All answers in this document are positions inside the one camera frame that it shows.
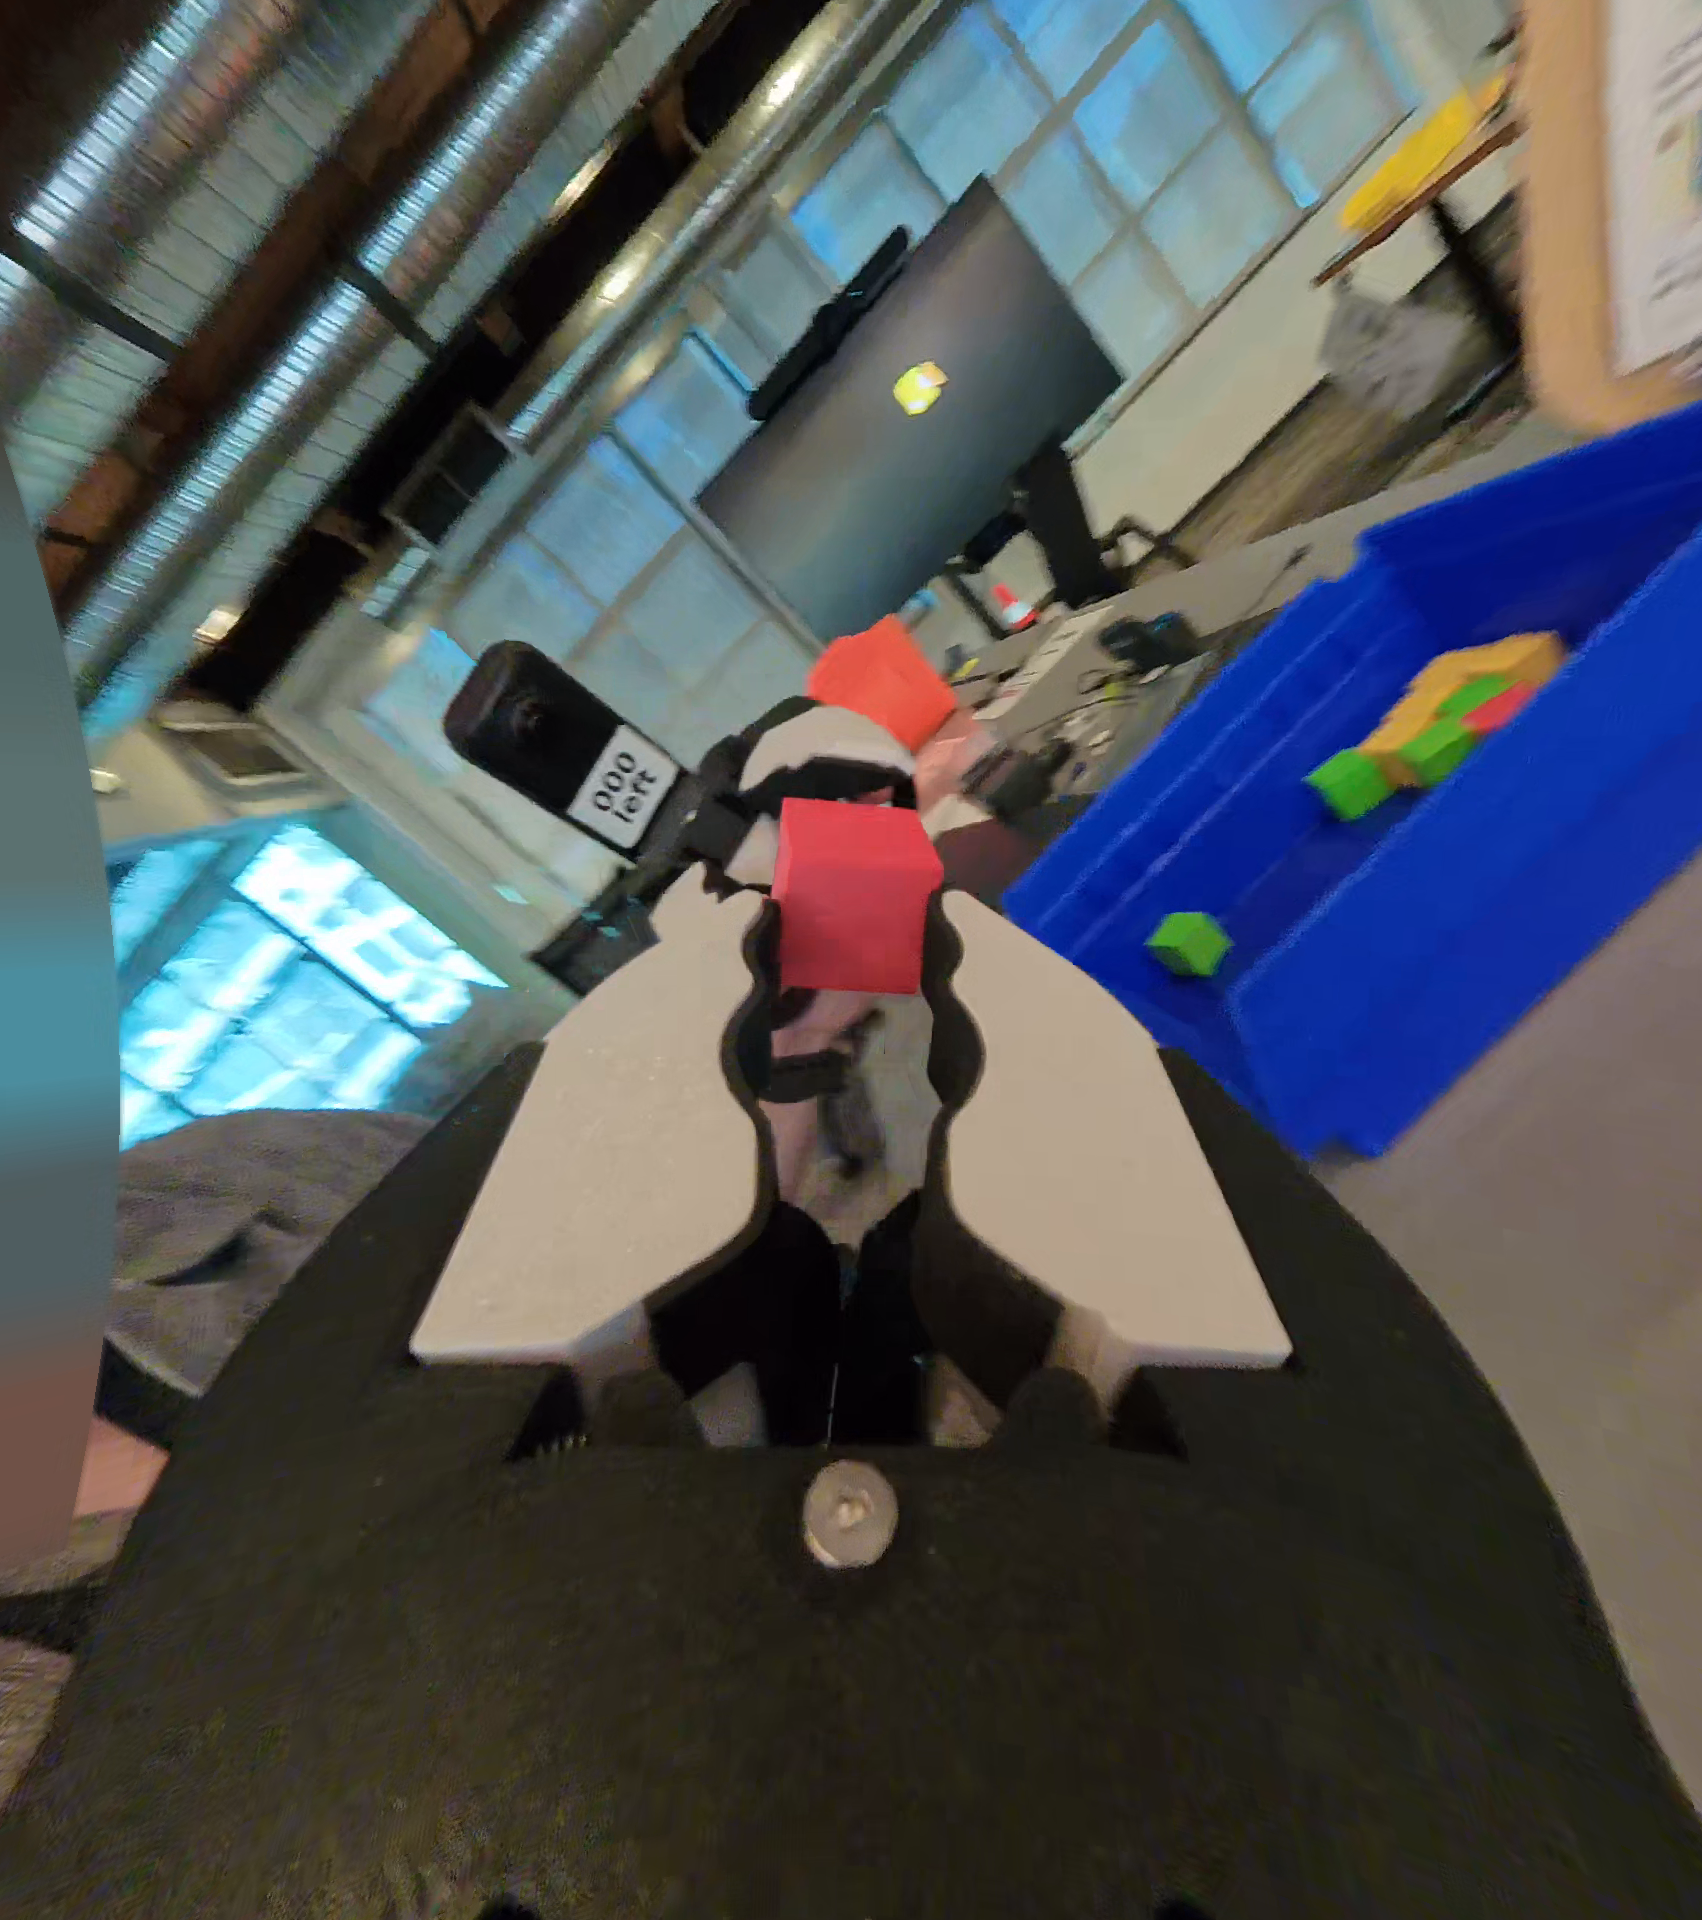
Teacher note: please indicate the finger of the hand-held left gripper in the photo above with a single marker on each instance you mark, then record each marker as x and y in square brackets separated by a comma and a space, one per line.
[831, 749]

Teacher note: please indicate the large dark screen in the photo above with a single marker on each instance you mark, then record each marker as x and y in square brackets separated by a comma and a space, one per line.
[928, 494]

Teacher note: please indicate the black camera bar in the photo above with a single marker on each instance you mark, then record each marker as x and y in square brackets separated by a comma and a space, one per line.
[831, 321]

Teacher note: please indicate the small traffic cone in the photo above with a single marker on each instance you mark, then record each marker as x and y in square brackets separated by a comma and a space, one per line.
[1010, 605]

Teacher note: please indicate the person's left hand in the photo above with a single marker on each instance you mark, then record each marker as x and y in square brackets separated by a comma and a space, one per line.
[885, 1049]

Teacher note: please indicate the red wooden cube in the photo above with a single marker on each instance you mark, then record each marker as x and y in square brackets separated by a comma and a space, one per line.
[849, 902]
[1506, 707]

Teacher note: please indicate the black battery charger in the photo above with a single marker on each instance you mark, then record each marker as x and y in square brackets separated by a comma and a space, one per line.
[1151, 647]

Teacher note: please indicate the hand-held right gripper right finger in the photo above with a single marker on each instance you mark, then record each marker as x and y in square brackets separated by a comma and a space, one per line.
[1105, 1170]

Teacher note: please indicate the orange plastic box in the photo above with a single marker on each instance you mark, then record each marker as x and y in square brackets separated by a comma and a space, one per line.
[884, 685]

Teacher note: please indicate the blue plastic bin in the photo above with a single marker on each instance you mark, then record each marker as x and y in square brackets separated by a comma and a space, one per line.
[1470, 965]

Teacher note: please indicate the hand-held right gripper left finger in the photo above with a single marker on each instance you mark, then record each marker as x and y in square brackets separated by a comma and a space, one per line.
[592, 1170]

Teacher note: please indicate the wooden table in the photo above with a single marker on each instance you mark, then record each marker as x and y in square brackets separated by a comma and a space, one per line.
[1408, 224]

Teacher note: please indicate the hanging laminated card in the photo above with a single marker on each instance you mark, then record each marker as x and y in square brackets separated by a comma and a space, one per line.
[1384, 351]

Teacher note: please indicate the grey desk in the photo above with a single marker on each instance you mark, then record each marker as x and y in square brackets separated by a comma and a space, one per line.
[1620, 1275]

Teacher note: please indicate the yellow box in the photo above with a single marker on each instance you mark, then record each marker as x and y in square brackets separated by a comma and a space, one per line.
[1426, 161]

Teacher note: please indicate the yellow wooden cube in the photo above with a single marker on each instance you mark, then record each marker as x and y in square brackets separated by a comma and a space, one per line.
[1510, 659]
[1408, 723]

